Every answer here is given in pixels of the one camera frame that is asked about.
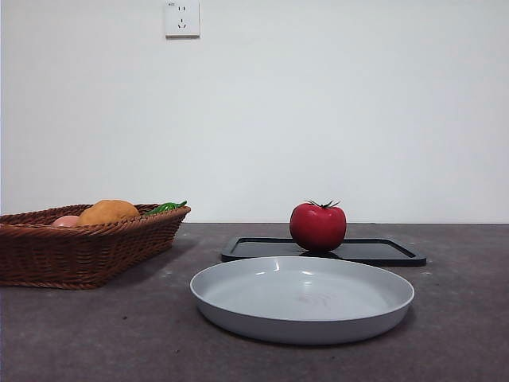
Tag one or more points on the brown wicker basket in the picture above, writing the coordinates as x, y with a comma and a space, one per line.
79, 254

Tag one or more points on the grey round plate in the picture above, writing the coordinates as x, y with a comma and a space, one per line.
302, 322

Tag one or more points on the green pepper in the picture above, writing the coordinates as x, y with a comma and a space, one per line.
167, 207

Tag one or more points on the black rectangular tray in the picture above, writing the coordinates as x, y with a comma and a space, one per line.
381, 252

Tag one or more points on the white wall socket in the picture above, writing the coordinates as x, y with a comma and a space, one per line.
182, 28

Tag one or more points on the red tomato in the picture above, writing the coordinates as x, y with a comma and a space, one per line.
317, 227

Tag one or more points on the brown potato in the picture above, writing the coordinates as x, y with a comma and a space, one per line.
107, 213

